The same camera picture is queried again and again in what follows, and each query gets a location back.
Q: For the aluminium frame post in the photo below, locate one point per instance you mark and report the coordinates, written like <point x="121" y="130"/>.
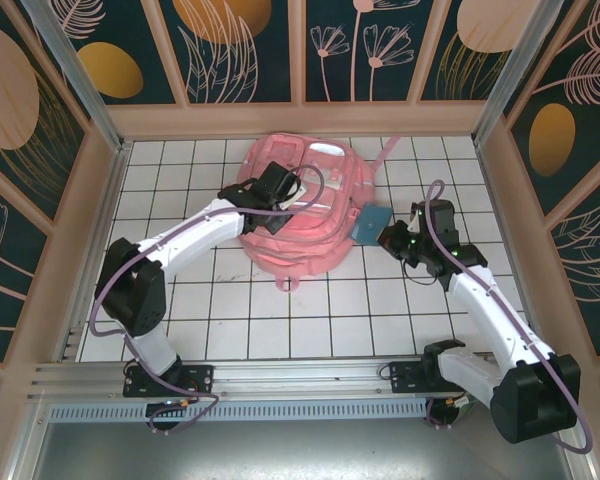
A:
<point x="512" y="75"/>
<point x="80" y="75"/>

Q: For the aluminium mounting rail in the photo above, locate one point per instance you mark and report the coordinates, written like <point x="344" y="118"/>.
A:
<point x="300" y="375"/>

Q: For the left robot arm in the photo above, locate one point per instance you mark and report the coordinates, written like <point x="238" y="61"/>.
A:
<point x="135" y="290"/>

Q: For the grey metal panel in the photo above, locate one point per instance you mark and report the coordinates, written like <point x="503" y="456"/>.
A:
<point x="300" y="450"/>

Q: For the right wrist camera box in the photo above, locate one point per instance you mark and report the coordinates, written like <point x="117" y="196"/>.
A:
<point x="413" y="221"/>

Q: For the teal snap wallet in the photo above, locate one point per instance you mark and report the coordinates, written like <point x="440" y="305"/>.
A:
<point x="370" y="225"/>

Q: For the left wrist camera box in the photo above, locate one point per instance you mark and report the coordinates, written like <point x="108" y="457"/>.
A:
<point x="295" y="192"/>

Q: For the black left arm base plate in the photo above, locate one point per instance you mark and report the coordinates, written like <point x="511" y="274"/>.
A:
<point x="200" y="375"/>

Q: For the pink school backpack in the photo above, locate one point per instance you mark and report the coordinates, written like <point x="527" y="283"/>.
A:
<point x="320" y="240"/>

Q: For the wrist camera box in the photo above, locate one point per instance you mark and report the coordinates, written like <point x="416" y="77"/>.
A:
<point x="295" y="192"/>
<point x="413" y="221"/>

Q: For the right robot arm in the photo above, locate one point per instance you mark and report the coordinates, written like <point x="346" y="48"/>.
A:
<point x="530" y="400"/>

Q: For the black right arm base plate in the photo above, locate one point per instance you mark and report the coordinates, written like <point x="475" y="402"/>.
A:
<point x="405" y="377"/>

